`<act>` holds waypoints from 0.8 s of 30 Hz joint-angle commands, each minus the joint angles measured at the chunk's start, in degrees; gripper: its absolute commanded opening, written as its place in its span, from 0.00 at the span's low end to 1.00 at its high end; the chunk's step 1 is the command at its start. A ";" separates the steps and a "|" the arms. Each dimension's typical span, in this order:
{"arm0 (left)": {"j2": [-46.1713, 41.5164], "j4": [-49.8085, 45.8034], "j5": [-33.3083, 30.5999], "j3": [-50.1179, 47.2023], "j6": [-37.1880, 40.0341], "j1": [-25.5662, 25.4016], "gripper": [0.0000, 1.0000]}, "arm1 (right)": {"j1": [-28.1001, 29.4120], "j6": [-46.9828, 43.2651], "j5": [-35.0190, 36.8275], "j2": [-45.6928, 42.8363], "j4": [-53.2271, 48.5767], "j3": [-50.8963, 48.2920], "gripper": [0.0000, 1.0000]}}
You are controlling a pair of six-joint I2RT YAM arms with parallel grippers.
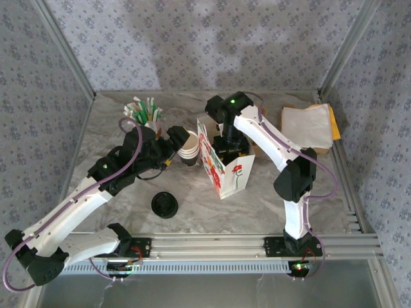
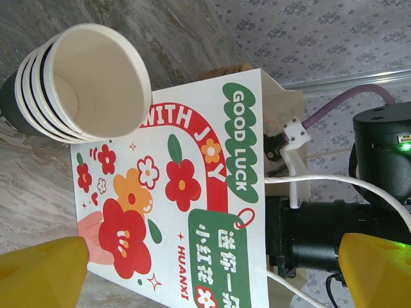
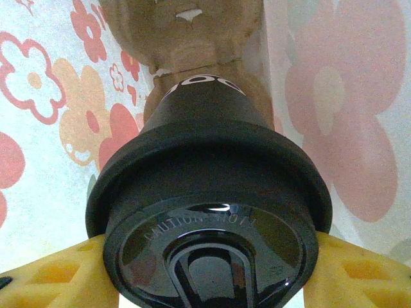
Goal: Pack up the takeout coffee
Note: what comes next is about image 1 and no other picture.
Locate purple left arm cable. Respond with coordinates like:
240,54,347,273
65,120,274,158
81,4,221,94
2,117,144,293

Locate stacked paper cups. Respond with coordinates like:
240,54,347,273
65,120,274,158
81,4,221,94
177,130,202,167

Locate aluminium frame post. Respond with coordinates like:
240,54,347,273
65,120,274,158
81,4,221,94
317,0,383,99
31,0,98,99

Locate white flower print paper bag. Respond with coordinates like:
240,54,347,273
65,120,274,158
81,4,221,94
196,115,256,200

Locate white napkin stack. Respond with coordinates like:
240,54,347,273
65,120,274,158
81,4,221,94
281,103,333,150

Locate small circuit board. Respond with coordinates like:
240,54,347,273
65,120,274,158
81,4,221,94
288,260,315,277
107,260,144,278

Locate grey slotted cable duct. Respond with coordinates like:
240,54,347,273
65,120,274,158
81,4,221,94
60,259,319,275

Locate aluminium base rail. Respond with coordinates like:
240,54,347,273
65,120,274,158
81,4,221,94
64,234,385,260

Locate thin purple base cable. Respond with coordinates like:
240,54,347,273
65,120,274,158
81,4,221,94
88,256,126,283
301,246,328,283

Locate aluminium side rail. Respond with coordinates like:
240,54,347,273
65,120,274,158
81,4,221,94
345,205,365,234

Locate black cup lid stack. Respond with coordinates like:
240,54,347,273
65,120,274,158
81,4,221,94
150,191,179,219

